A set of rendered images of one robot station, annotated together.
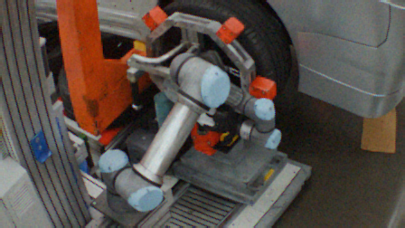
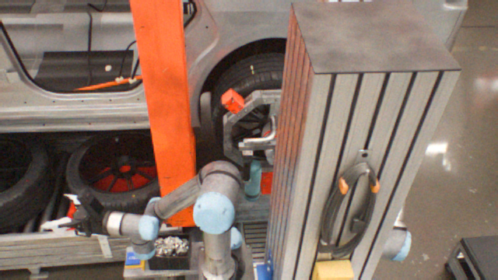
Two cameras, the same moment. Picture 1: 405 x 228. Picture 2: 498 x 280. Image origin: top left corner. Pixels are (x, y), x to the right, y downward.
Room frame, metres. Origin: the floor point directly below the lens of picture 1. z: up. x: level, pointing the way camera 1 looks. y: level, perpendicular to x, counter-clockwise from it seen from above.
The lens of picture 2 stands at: (1.17, 1.36, 2.43)
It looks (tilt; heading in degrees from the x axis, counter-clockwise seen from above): 44 degrees down; 313
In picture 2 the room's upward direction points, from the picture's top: 3 degrees clockwise
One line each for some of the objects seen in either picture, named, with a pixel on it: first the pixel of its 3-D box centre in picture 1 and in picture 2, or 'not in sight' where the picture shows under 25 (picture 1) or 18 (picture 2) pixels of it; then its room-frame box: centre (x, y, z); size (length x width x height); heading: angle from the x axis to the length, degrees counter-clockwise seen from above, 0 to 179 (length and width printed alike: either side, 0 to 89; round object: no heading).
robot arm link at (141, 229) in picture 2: not in sight; (139, 227); (2.02, 0.97, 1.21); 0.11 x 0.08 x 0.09; 36
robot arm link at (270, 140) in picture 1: (266, 135); not in sight; (1.80, -0.23, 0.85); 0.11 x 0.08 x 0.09; 51
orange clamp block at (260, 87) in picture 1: (262, 90); not in sight; (2.09, -0.26, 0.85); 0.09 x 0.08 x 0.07; 51
